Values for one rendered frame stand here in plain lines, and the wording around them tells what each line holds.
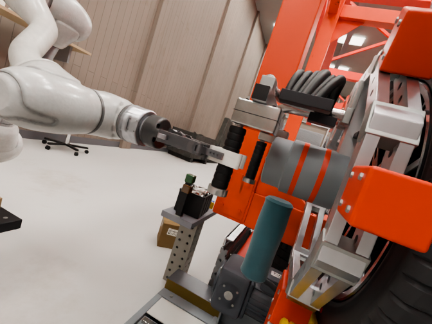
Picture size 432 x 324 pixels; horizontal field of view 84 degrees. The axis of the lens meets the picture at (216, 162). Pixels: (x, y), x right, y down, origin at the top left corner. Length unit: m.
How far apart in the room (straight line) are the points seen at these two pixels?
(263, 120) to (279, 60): 0.73
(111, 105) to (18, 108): 0.18
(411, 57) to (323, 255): 0.34
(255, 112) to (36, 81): 0.38
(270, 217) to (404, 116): 0.46
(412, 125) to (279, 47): 0.87
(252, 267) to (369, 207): 0.55
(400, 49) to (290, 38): 0.75
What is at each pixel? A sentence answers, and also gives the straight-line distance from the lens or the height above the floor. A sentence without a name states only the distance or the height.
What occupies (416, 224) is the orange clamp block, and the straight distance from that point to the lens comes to 0.32.
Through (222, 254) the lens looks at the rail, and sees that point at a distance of 1.32.
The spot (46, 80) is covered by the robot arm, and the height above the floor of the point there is 0.86.
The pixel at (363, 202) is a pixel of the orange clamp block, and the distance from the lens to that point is 0.30.
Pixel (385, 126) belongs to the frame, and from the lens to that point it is 0.40.
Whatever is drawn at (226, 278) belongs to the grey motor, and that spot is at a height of 0.37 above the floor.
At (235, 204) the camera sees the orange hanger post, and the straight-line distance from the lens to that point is 1.13.
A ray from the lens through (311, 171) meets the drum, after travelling 0.59.
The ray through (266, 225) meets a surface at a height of 0.66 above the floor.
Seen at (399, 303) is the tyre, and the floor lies 0.74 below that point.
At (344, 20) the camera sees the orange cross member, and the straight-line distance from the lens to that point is 3.55.
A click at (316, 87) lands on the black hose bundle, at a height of 1.00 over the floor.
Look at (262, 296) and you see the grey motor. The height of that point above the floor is 0.35.
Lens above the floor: 0.86
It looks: 5 degrees down
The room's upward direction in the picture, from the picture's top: 18 degrees clockwise
